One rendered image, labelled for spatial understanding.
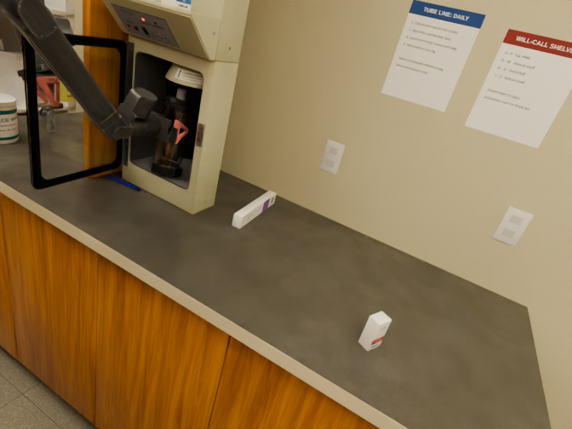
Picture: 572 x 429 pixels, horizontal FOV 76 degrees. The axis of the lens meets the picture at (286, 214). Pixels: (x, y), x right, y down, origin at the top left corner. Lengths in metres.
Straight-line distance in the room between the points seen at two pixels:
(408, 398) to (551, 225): 0.75
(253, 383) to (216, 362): 0.11
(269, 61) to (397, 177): 0.64
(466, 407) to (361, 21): 1.11
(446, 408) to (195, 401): 0.64
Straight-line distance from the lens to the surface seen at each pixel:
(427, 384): 0.92
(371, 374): 0.86
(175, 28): 1.06
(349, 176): 1.38
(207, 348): 1.00
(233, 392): 1.04
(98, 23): 1.29
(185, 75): 1.18
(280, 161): 1.48
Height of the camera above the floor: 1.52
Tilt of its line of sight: 26 degrees down
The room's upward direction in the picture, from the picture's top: 15 degrees clockwise
